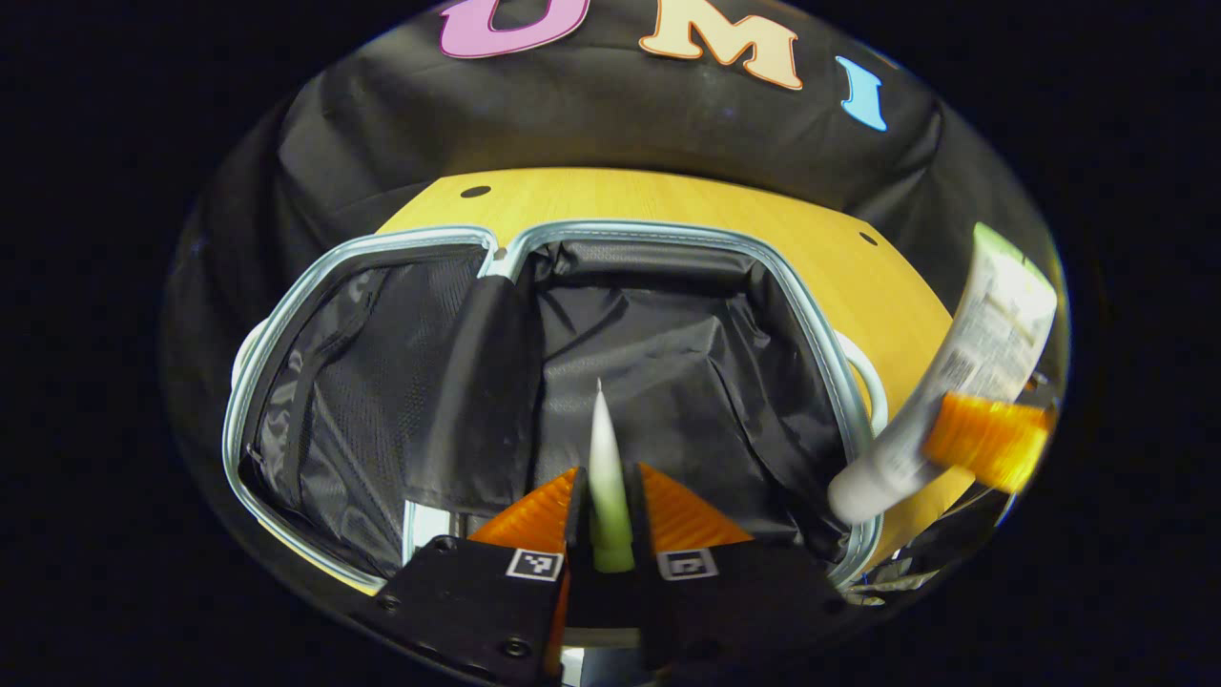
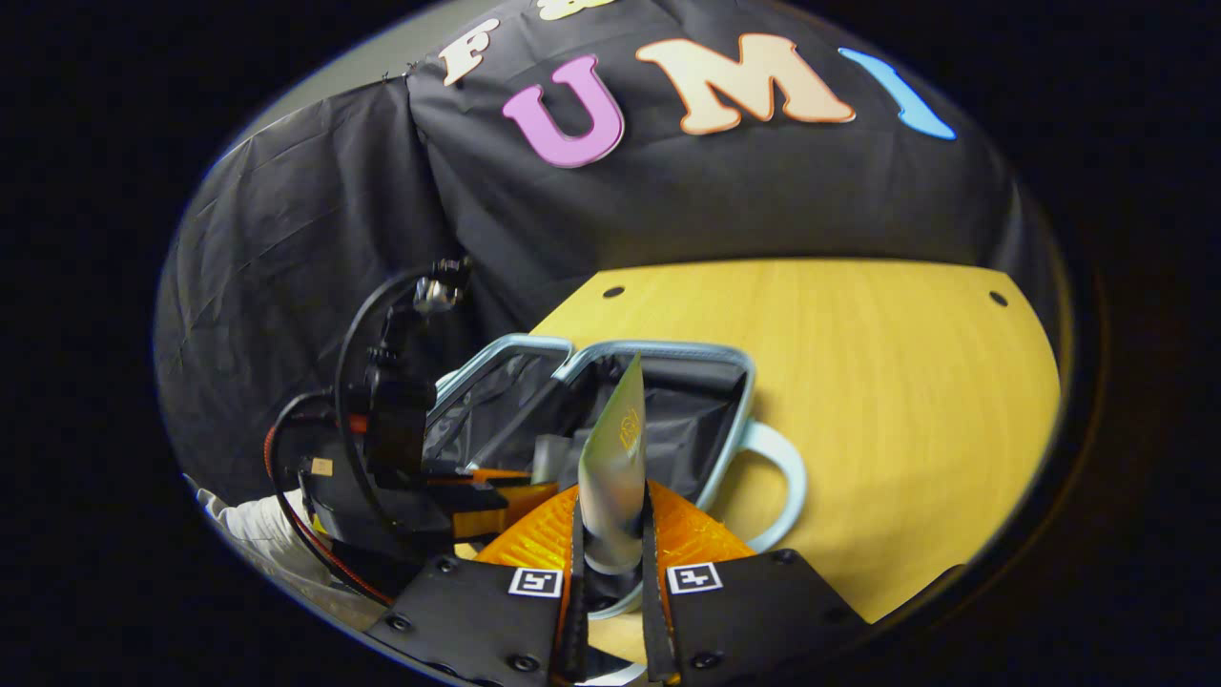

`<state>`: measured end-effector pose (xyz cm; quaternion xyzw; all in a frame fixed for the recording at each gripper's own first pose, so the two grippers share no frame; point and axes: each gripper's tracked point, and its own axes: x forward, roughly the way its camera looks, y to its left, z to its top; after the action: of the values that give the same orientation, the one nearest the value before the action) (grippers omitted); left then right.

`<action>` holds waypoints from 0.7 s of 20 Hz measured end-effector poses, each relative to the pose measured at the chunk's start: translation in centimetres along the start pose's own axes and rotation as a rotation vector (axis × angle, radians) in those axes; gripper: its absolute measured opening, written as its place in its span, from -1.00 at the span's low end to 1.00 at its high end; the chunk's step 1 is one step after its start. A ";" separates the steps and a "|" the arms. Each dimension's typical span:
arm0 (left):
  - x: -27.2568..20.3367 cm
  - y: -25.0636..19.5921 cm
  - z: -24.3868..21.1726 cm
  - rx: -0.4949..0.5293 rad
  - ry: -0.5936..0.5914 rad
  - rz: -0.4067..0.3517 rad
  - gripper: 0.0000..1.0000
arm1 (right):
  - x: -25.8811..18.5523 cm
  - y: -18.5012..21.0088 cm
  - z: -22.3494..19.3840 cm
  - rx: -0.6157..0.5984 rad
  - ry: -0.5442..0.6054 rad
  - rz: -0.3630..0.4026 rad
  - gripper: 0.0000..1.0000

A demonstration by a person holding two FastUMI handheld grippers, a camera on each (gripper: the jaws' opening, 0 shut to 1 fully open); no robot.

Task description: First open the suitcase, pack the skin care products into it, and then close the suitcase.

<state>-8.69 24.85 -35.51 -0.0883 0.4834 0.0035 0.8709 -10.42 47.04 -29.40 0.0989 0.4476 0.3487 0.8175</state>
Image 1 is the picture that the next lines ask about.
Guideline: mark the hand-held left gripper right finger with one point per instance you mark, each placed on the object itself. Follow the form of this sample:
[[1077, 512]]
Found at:
[[744, 596]]

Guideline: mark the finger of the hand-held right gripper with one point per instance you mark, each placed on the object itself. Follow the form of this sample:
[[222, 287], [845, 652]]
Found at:
[[992, 439]]

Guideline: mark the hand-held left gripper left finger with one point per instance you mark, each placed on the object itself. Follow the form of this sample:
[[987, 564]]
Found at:
[[458, 601]]

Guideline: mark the white cream tube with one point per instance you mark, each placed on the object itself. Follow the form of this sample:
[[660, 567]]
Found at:
[[992, 324]]

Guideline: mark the green and white tube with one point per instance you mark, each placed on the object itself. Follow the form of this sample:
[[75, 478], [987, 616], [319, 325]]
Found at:
[[608, 487]]

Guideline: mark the white hard-shell suitcase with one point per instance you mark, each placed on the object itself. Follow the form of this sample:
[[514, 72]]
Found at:
[[668, 382]]

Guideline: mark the black backdrop cloth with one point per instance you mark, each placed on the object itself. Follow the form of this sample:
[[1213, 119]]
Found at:
[[620, 124]]

